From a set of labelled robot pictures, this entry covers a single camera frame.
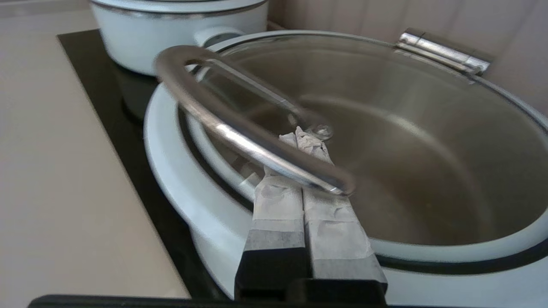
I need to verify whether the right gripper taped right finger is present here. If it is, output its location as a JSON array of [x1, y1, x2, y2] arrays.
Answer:
[[295, 126, 388, 305]]

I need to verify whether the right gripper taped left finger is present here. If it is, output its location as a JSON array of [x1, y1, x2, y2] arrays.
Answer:
[[235, 133, 310, 301]]

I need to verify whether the glass lid with chrome handle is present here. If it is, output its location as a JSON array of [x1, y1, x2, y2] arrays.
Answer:
[[143, 29, 548, 308], [90, 0, 268, 12]]

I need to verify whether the white round cooking pot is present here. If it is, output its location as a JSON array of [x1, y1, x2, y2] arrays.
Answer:
[[92, 4, 269, 77], [188, 227, 240, 300]]

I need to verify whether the black glass induction cooktop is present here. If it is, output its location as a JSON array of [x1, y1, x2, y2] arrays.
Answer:
[[57, 29, 240, 300]]

